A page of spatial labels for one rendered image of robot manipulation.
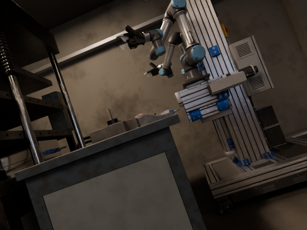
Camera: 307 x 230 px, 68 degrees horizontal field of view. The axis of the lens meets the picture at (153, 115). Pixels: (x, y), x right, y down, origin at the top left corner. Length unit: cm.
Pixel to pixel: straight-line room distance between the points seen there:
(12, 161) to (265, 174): 174
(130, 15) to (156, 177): 373
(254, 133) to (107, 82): 281
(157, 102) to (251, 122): 216
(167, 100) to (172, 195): 306
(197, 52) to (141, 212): 123
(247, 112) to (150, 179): 135
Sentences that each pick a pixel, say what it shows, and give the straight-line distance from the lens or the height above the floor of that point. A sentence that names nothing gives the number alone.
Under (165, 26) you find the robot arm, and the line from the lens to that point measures 200.
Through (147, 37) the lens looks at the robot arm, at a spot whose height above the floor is 142.
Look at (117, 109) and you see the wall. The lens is 410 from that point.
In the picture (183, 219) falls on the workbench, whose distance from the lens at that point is 100.
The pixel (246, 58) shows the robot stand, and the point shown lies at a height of 107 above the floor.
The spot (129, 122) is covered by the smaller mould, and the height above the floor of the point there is 86.
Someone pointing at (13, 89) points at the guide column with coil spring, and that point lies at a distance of 166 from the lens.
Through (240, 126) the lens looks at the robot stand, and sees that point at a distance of 210.
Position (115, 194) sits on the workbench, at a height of 58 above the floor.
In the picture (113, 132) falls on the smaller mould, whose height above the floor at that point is 82.
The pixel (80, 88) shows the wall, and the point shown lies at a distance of 438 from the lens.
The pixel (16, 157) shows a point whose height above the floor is 91.
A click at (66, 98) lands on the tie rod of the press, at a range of 231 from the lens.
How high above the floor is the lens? 77
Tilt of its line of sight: 4 degrees up
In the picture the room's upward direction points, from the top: 20 degrees counter-clockwise
